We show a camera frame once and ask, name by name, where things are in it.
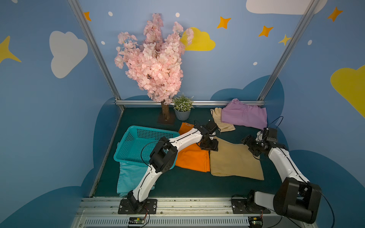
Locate orange pants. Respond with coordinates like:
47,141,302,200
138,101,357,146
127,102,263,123
174,122,212,173

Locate beige pants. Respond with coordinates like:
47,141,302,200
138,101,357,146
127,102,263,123
210,137,264,181

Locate teal plastic basket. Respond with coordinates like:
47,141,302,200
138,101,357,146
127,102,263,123
114,125,180,166

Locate teal pants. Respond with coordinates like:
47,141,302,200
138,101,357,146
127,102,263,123
117,162,148,197

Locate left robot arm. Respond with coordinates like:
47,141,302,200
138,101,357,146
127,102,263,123
127,121,218,212

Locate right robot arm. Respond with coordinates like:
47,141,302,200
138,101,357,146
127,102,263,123
242,128,322,224

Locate purple folded garment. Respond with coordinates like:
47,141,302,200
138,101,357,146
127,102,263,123
221,98,267,129

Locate cream glove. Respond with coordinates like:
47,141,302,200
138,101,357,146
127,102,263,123
210,107,236,133

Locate small potted green plant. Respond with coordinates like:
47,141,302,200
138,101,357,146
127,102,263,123
173,95,193,121

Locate pink blossom artificial tree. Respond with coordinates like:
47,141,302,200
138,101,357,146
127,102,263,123
114,13,194,124

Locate right circuit board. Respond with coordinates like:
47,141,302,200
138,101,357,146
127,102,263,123
248,217,263,228

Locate circuit board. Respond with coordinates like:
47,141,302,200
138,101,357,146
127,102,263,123
248,217,263,228
128,217,145,226

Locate left circuit board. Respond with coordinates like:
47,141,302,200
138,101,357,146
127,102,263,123
128,217,145,226

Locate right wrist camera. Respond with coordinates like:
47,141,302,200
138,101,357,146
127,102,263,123
262,128,278,143

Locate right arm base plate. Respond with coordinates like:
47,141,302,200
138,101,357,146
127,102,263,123
231,195,271,214

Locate aluminium back frame bar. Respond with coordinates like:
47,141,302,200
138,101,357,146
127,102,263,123
115,99,265,106

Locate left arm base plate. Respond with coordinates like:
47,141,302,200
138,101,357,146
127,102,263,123
117,199,158,215

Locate aluminium front rail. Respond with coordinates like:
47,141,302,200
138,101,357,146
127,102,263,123
71,197,317,228

